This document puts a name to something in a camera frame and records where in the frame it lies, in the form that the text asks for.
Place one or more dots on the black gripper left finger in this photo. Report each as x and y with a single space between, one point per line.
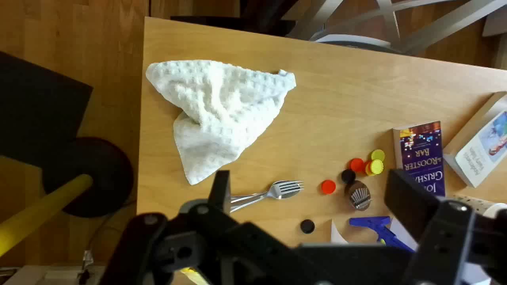
220 190

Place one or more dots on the black round stand base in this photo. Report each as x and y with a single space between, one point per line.
97 176

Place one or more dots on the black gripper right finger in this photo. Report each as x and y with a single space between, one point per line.
409 200

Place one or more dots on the silver metal fork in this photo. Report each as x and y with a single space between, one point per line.
274 190

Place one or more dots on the blue plastic tool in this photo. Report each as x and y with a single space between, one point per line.
376 225

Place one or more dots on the white hardcover book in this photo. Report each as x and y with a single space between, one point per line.
477 145

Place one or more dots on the white dotted fleece cloth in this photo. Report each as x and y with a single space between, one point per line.
219 113

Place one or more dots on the orange bottle cap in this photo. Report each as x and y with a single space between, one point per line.
328 187

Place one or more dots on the purple paperback book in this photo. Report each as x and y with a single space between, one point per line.
420 152

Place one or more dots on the yellow-green bottle cap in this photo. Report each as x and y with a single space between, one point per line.
377 154
376 167

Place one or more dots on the red bottle cap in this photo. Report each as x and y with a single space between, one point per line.
357 165

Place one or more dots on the grey metal chair frame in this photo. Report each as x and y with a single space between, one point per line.
401 24

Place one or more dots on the black bottle cap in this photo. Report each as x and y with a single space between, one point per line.
347 176
306 227

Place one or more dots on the yellow pole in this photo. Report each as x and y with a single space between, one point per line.
37 214

